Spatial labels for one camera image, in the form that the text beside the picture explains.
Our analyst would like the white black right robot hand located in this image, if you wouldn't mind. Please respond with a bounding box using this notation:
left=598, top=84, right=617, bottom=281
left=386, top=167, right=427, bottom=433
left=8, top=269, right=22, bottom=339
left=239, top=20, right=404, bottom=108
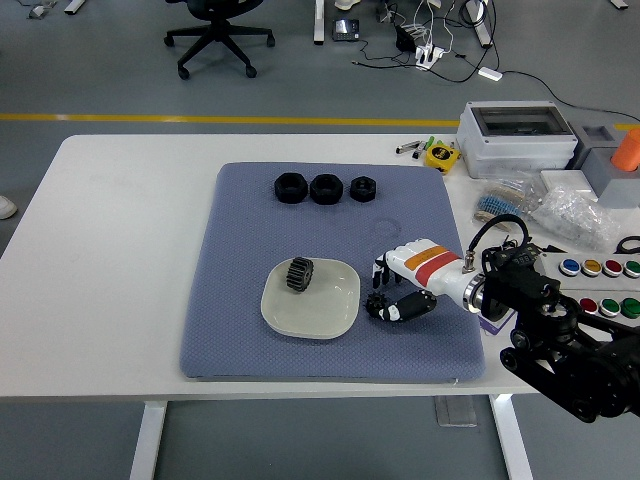
left=367, top=238, right=474, bottom=324

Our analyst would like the small black gear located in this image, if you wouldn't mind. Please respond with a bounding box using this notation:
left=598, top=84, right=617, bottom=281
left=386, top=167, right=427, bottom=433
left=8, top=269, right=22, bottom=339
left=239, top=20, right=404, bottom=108
left=363, top=292, right=386, bottom=319

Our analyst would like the large black gear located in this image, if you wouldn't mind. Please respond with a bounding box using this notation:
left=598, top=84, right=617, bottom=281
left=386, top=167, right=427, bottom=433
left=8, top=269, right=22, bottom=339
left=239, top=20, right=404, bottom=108
left=284, top=256, right=315, bottom=294

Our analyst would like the small black hex nut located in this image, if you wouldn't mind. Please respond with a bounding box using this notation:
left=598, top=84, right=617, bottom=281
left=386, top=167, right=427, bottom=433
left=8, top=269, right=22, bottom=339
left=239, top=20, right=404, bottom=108
left=349, top=175, right=378, bottom=203

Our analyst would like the large black hex nut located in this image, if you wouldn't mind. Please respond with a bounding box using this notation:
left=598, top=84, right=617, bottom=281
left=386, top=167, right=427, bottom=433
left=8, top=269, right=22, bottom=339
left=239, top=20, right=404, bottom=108
left=273, top=171, right=308, bottom=205
left=309, top=172, right=344, bottom=206

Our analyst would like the white flat box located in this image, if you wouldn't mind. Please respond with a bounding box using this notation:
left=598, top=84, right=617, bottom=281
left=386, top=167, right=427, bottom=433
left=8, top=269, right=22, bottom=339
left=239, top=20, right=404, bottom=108
left=539, top=169, right=597, bottom=202

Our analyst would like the purple white label card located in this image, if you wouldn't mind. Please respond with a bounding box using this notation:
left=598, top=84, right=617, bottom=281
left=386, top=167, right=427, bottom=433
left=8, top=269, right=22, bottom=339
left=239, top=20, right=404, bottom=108
left=477, top=312, right=516, bottom=336

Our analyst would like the clear bag of resistors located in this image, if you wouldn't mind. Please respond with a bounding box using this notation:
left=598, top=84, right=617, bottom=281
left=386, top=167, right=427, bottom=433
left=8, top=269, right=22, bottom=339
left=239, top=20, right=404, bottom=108
left=469, top=172, right=546, bottom=231

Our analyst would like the yellow tape measure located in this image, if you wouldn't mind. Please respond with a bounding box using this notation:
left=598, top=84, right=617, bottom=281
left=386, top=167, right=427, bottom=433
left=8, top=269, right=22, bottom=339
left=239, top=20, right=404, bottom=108
left=424, top=143, right=461, bottom=174

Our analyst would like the white square plate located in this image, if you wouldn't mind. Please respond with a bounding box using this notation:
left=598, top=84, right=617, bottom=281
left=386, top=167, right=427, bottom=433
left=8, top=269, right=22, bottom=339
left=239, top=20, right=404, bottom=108
left=260, top=257, right=362, bottom=341

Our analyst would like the green black marker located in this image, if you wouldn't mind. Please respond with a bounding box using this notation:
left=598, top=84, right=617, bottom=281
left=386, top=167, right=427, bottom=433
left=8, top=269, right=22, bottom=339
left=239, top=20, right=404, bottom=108
left=411, top=135, right=437, bottom=160

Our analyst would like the grey floor plate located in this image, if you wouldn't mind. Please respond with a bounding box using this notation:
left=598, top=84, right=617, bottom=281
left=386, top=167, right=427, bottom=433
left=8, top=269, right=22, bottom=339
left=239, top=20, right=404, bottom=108
left=433, top=395, right=479, bottom=428

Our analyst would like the clear bag of small parts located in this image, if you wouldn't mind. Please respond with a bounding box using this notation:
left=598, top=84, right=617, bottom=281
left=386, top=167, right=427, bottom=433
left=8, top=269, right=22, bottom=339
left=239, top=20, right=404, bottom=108
left=530, top=183, right=624, bottom=254

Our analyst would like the grey button panel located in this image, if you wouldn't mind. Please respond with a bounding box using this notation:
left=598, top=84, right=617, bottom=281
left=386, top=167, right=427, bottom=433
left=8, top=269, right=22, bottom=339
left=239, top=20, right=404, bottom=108
left=537, top=244, right=640, bottom=324

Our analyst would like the white table leg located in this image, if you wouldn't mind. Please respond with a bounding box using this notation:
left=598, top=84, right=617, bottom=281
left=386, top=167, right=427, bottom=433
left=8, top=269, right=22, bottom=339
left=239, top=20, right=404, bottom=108
left=487, top=393, right=535, bottom=480
left=128, top=399, right=169, bottom=480

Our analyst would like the blue-grey quilted mat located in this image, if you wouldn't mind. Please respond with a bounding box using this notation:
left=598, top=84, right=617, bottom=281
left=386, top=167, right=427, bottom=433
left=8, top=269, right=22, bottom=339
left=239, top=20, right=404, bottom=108
left=179, top=161, right=487, bottom=385

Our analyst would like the grey block with square recess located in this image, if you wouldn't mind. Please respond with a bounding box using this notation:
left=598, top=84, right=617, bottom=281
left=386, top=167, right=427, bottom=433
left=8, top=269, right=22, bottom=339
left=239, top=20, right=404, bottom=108
left=568, top=122, right=619, bottom=170

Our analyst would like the large grey block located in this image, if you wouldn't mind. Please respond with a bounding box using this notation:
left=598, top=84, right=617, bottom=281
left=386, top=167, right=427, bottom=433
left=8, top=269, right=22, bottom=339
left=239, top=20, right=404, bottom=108
left=585, top=148, right=640, bottom=209

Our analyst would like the white power strip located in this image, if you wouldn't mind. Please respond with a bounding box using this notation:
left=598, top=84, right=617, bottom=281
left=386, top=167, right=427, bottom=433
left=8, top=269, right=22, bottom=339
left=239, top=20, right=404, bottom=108
left=414, top=44, right=446, bottom=71

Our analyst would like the orange cylinder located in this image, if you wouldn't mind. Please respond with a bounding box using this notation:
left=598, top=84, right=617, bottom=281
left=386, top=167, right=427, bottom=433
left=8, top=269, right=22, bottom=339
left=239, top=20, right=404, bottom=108
left=610, top=127, right=640, bottom=174

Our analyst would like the black power brick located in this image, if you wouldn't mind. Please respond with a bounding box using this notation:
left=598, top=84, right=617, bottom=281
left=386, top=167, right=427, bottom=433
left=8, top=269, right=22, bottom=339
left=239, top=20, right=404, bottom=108
left=394, top=24, right=417, bottom=52

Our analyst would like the white desk leg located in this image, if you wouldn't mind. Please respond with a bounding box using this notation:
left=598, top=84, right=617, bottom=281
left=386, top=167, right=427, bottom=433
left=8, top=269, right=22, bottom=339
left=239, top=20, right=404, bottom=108
left=469, top=0, right=495, bottom=49
left=313, top=0, right=327, bottom=46

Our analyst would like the black office chair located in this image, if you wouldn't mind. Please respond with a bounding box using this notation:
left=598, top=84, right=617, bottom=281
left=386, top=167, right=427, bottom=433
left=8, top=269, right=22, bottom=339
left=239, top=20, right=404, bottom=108
left=163, top=0, right=277, bottom=80

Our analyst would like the grey electrical enclosure box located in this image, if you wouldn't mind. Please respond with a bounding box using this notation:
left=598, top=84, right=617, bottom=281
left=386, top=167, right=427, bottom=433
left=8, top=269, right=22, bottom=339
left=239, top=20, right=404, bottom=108
left=455, top=101, right=580, bottom=179

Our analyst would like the long black floor cable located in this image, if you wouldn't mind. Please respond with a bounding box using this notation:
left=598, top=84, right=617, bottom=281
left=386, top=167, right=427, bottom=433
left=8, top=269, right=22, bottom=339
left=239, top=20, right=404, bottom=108
left=502, top=69, right=640, bottom=126

